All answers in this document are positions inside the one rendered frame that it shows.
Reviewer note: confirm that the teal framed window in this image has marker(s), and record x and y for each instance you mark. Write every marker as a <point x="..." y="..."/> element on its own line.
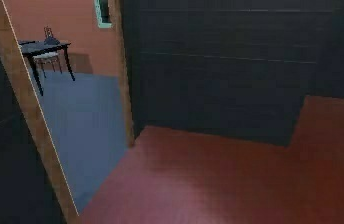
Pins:
<point x="102" y="13"/>

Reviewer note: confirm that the black table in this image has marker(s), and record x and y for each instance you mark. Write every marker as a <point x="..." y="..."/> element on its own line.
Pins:
<point x="43" y="46"/>

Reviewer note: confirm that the brown wooden room door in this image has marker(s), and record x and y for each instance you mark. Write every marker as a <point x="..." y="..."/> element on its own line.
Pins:
<point x="20" y="83"/>

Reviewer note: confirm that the white seat chair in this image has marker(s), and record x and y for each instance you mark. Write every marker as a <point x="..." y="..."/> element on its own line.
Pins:
<point x="46" y="57"/>

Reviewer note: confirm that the dark desk lamp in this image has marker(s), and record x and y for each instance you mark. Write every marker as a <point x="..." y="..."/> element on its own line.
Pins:
<point x="50" y="39"/>

